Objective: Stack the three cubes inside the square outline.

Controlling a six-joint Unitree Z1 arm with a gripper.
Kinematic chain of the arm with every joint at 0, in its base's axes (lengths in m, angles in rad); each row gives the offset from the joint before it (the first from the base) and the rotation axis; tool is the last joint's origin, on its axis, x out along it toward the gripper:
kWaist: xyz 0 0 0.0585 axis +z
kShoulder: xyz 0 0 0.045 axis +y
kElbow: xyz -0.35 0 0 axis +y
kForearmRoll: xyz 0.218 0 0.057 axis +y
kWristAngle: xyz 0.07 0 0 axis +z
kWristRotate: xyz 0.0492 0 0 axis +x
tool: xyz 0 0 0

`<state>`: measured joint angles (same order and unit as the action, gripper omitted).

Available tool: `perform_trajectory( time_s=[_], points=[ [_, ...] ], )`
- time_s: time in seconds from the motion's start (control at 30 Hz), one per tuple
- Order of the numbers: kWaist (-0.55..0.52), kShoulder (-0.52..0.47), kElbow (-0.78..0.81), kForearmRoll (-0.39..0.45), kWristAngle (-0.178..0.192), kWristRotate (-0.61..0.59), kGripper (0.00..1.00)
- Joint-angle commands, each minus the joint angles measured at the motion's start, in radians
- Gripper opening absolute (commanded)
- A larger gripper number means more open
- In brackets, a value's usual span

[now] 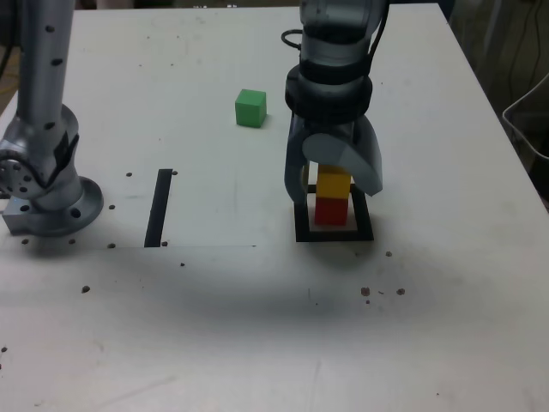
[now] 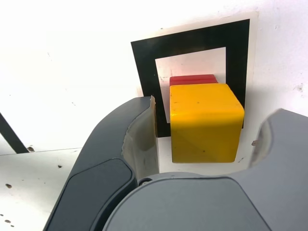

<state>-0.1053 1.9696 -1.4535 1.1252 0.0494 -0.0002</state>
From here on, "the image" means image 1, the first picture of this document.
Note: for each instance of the black tape square outline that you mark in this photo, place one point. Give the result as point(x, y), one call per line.
point(334, 237)

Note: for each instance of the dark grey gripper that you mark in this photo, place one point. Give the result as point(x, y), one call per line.
point(332, 129)

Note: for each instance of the black tape strip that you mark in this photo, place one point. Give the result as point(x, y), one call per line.
point(158, 206)

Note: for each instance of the red cube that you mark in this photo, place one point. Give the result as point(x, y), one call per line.
point(330, 212)

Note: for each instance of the green cube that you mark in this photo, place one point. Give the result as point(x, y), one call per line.
point(250, 109)

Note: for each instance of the yellow cube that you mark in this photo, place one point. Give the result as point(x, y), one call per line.
point(332, 184)

